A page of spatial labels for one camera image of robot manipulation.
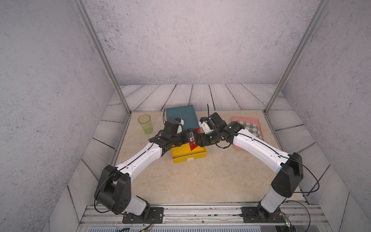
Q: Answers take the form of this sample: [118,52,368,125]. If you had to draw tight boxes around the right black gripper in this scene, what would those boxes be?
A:
[194,130,221,147]

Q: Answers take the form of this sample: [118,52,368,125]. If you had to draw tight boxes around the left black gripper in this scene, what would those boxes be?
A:
[169,128,199,147]

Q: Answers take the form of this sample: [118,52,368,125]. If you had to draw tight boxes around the red postcards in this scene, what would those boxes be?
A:
[189,128,201,151]

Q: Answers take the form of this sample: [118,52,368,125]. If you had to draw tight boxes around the yellow top drawer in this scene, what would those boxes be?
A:
[171,143,207,163]

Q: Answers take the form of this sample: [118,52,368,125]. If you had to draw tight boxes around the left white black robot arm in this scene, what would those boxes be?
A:
[94,118,199,218]

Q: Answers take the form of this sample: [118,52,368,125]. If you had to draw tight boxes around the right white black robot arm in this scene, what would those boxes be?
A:
[196,113,306,214]

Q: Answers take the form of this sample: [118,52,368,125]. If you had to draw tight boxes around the teal drawer cabinet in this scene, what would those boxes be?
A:
[165,105,199,131]

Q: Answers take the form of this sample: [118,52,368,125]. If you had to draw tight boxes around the green checkered cloth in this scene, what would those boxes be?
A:
[237,121,263,139]

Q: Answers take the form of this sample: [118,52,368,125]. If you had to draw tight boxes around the pink plastic tray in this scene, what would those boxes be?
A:
[231,116,264,144]

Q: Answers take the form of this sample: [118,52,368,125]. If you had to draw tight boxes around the green translucent plastic cup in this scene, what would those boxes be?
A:
[138,114,153,134]

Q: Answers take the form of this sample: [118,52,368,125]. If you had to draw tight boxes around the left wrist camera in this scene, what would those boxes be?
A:
[175,118,184,127]

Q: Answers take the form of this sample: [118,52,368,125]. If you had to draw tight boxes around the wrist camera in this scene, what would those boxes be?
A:
[199,121,213,134]
[175,118,184,127]

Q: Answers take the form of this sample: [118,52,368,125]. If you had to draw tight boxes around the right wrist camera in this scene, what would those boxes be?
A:
[199,121,213,134]

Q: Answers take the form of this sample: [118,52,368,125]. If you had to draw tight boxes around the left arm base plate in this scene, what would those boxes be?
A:
[122,207,164,224]

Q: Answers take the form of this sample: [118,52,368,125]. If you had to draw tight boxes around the aluminium front rail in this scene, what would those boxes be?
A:
[79,200,332,232]

